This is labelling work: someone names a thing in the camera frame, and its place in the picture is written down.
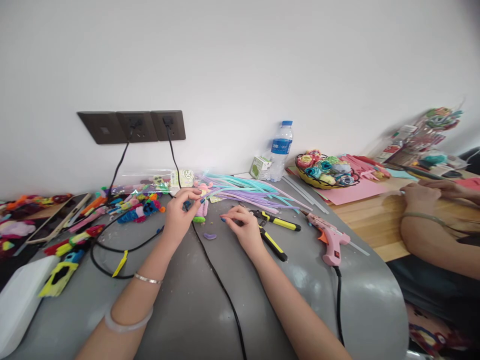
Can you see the colourful patterned bag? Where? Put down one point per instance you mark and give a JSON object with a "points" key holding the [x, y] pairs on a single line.
{"points": [[435, 333]]}

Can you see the clear bag of pipe cleaners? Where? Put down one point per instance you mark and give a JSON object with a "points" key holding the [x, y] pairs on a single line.
{"points": [[150, 180]]}

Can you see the basket of paper flowers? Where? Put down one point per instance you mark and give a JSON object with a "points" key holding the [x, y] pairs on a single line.
{"points": [[326, 168]]}

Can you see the pink glue gun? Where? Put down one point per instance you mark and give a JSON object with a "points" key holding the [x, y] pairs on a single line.
{"points": [[332, 240]]}

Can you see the person's right hand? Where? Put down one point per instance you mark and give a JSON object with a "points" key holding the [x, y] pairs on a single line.
{"points": [[247, 228]]}

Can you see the plastic bottle with red label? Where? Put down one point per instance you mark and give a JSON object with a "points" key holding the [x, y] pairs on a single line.
{"points": [[393, 146]]}

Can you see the person's left hand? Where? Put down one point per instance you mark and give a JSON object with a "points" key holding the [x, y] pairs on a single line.
{"points": [[176, 217]]}

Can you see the wooden table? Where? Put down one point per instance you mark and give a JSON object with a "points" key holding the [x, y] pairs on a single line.
{"points": [[375, 225]]}

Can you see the stack of pink paper sheets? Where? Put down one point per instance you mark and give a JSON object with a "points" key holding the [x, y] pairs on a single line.
{"points": [[360, 187]]}

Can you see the yellow black fuzzy figure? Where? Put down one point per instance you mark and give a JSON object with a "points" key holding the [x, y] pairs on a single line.
{"points": [[58, 279]]}

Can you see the tablet with pale case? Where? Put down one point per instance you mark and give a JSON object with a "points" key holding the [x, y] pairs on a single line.
{"points": [[56, 217]]}

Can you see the black yellow pliers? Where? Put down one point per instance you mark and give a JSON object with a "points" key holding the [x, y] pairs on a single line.
{"points": [[279, 222]]}

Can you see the clear glue stick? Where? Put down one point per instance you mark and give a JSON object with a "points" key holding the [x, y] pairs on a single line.
{"points": [[359, 248], [296, 192], [313, 197]]}

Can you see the dark wall socket panel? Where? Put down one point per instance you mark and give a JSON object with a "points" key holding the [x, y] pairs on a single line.
{"points": [[112, 127]]}

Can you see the pink green pipe cleaner doll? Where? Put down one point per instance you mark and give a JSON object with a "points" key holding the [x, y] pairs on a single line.
{"points": [[200, 216]]}

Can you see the red green fuzzy figure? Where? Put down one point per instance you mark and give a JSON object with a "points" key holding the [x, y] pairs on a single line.
{"points": [[75, 240]]}

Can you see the pile of colourful pipe cleaner figures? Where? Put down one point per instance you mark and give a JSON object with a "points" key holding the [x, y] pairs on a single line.
{"points": [[131, 210]]}

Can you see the green white small carton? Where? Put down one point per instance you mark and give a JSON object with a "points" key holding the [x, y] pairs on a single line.
{"points": [[259, 167]]}

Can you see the bundle of purple teal pipe cleaners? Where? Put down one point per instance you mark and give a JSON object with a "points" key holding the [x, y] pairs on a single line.
{"points": [[255, 193]]}

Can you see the bouquet of paper flowers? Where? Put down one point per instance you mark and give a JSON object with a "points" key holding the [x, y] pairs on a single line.
{"points": [[438, 131]]}

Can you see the clear water bottle blue cap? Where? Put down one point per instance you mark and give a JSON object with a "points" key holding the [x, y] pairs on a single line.
{"points": [[281, 153]]}

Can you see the purple heart piece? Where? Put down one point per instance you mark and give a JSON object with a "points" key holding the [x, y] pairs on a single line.
{"points": [[210, 236]]}

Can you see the white box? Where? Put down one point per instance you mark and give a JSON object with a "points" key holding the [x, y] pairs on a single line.
{"points": [[18, 300]]}

